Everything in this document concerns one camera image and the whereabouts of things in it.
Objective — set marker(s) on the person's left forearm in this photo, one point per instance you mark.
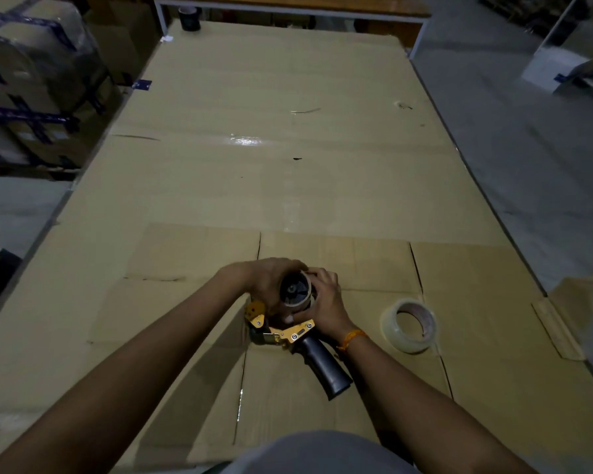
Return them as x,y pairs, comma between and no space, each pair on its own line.
128,370

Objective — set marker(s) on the person's right forearm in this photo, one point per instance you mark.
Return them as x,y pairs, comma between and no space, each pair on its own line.
425,414

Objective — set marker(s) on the person's right hand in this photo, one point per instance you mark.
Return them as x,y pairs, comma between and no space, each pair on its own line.
331,310

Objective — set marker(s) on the grey shirt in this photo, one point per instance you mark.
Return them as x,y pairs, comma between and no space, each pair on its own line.
316,456

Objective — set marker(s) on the large cardboard sheet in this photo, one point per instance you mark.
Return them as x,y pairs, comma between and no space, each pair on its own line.
276,167

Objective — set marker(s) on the black yellow tape dispenser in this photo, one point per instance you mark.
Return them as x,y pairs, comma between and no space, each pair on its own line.
326,365

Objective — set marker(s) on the white box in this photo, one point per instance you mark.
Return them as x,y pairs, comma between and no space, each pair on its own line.
548,69

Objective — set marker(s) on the clear tape roll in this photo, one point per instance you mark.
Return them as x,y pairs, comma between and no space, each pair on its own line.
405,343

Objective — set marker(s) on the stack of cartons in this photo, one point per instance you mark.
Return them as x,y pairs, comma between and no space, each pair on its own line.
29,78

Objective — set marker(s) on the open brown cardboard box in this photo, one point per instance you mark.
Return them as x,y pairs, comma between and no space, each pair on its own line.
123,44

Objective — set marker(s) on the cardboard tape core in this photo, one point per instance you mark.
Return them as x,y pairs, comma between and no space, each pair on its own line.
299,303

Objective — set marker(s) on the wooden desk with white frame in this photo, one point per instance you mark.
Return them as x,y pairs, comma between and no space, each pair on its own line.
326,3

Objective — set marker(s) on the black cup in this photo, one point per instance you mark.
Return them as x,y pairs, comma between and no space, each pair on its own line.
190,19

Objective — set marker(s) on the person's left hand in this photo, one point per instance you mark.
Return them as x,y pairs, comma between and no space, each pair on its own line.
262,278

